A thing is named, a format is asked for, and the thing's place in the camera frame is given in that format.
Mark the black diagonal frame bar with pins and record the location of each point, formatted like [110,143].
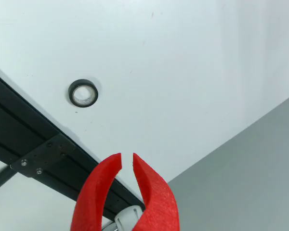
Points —
[0,180]

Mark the white round knob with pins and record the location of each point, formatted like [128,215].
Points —
[126,216]

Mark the black aluminium frame rail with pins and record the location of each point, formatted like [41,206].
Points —
[14,115]

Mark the black electrical tape roll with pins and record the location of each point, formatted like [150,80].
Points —
[83,81]

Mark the black corner bracket plate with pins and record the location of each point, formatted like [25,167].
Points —
[45,154]

